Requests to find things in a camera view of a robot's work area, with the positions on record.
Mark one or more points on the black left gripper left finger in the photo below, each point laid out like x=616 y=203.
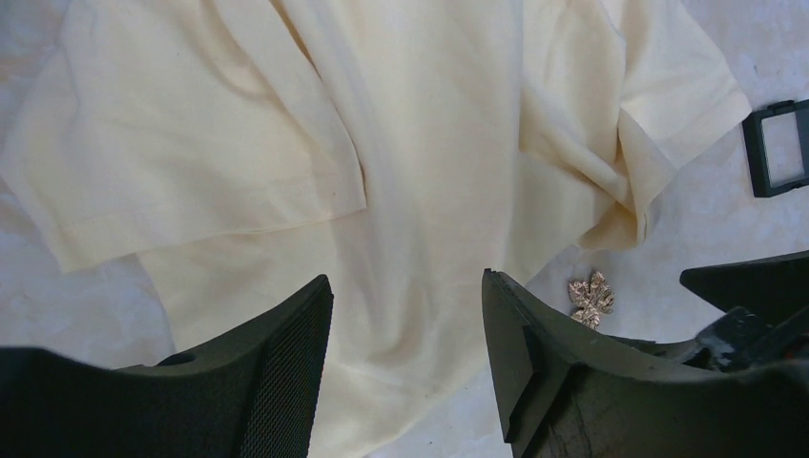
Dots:
x=249 y=392

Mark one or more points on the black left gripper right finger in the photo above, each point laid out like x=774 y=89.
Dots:
x=565 y=390

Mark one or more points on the blue leaf brooch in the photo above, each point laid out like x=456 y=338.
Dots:
x=591 y=298

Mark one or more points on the black square frame centre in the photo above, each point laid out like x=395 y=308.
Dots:
x=776 y=142

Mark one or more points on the cream yellow t-shirt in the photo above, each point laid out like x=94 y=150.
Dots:
x=237 y=149

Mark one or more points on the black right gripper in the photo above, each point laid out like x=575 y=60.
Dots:
x=758 y=292

